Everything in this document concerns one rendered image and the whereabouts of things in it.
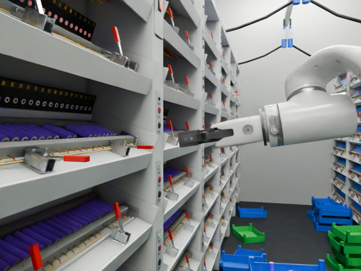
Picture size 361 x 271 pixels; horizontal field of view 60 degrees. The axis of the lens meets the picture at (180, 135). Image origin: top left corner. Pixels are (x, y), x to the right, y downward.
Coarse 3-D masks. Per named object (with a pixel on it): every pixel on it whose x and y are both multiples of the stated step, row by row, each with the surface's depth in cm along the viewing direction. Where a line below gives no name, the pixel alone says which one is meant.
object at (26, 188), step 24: (120, 120) 88; (144, 144) 86; (0, 168) 41; (24, 168) 44; (72, 168) 50; (96, 168) 57; (120, 168) 68; (144, 168) 84; (0, 192) 36; (24, 192) 40; (48, 192) 45; (72, 192) 52; (0, 216) 38
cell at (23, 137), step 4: (0, 124) 53; (0, 128) 52; (4, 128) 52; (8, 128) 53; (12, 132) 52; (16, 132) 52; (20, 136) 51; (24, 136) 52; (20, 140) 51; (24, 140) 52
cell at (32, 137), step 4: (4, 124) 55; (8, 124) 55; (12, 128) 54; (16, 128) 54; (20, 132) 54; (24, 132) 54; (28, 136) 53; (32, 136) 53; (36, 136) 54; (28, 140) 53
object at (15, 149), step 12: (0, 144) 42; (12, 144) 44; (24, 144) 46; (36, 144) 48; (48, 144) 51; (60, 144) 54; (72, 144) 57; (84, 144) 61; (96, 144) 66; (108, 144) 71; (0, 156) 42; (12, 156) 43
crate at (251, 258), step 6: (252, 258) 130; (252, 264) 130; (258, 264) 131; (264, 264) 131; (276, 264) 130; (282, 264) 130; (288, 264) 130; (294, 264) 129; (300, 264) 129; (318, 264) 128; (252, 270) 130; (258, 270) 131; (264, 270) 131; (276, 270) 130; (282, 270) 130; (294, 270) 129; (300, 270) 129; (306, 270) 129; (312, 270) 129; (318, 270) 128; (324, 270) 125
